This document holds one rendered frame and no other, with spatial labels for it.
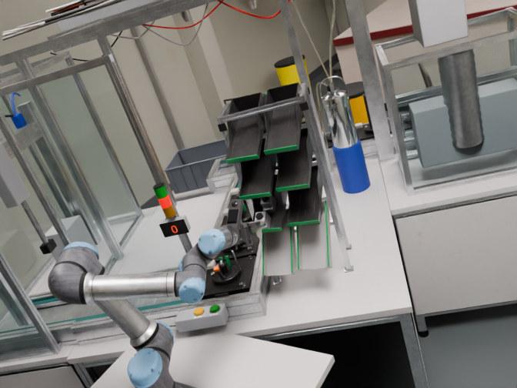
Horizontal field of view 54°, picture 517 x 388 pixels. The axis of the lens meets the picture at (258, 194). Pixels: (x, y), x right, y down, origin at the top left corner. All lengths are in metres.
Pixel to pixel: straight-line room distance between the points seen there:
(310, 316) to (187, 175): 2.35
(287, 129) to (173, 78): 4.36
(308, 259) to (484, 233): 1.03
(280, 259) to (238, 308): 0.27
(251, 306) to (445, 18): 1.52
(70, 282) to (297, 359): 0.84
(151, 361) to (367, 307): 0.83
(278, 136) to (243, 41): 5.51
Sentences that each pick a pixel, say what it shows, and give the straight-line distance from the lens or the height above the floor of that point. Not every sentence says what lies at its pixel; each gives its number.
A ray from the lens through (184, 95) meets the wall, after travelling 6.32.
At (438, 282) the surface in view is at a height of 0.36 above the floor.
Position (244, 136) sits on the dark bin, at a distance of 2.00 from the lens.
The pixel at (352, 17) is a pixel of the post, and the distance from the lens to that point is 2.92.
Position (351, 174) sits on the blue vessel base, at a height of 0.98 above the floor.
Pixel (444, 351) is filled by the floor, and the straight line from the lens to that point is 3.06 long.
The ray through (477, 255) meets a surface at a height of 0.49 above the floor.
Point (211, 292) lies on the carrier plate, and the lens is 2.23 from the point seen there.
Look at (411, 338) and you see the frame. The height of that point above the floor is 0.70.
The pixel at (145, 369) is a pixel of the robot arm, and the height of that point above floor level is 1.11.
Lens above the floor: 2.18
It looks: 24 degrees down
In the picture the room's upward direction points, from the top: 19 degrees counter-clockwise
